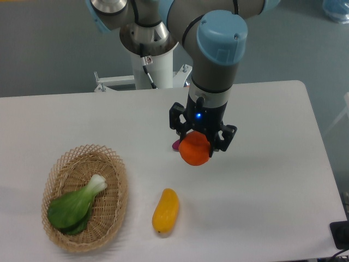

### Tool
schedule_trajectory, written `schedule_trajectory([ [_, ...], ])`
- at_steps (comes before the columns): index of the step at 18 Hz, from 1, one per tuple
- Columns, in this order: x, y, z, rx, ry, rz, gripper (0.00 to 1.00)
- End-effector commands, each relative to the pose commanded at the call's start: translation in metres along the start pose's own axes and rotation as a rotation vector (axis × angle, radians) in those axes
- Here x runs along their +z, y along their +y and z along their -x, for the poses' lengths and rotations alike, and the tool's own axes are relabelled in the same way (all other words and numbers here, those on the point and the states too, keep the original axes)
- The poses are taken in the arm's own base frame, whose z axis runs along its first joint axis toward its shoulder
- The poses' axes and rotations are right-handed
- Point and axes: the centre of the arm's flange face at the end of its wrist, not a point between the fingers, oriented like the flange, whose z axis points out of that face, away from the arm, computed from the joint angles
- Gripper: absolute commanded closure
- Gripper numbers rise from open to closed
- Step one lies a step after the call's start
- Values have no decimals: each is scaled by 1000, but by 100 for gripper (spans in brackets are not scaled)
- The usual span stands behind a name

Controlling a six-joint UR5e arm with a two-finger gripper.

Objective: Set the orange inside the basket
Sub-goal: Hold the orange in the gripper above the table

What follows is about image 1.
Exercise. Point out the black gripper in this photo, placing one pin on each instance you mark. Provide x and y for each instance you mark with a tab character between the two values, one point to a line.
205	120

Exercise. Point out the orange fruit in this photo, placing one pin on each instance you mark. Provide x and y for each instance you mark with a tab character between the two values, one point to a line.
194	149

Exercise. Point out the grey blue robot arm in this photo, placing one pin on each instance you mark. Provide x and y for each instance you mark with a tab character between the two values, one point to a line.
213	33

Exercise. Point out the woven wicker basket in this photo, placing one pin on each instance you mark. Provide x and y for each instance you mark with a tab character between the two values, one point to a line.
73	171

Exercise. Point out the pink purple object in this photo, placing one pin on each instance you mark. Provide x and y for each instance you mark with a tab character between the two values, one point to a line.
175	145

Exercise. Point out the yellow mango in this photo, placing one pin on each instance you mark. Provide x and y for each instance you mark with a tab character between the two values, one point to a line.
166	212

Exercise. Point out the green bok choy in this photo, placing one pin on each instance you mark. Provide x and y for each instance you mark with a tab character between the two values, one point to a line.
70	212

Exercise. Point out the blue object top right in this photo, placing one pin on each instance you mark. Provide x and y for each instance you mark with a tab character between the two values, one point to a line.
336	10

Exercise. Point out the black device at table edge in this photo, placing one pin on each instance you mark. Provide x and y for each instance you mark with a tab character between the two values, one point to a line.
339	232

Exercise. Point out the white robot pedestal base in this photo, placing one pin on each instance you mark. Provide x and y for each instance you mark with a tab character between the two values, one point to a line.
151	54

